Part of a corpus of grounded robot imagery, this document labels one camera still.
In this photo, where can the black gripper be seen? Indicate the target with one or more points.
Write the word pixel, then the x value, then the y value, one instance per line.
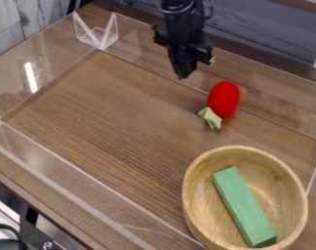
pixel 188 48

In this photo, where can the red plush radish green leaves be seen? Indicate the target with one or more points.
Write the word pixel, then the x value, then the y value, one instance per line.
pixel 222 105

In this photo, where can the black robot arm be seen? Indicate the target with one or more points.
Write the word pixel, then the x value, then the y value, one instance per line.
pixel 184 15

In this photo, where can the wooden bowl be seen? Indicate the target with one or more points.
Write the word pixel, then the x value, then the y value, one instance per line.
pixel 275 185

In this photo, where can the green rectangular block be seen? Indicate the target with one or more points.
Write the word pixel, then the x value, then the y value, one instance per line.
pixel 250 216

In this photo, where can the clear acrylic corner bracket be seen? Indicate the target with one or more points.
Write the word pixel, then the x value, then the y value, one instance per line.
pixel 97 37

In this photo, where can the clear acrylic enclosure wall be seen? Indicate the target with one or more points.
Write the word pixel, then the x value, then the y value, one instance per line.
pixel 101 130

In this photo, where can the black metal table frame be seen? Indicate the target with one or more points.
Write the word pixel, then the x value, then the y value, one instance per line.
pixel 41 234

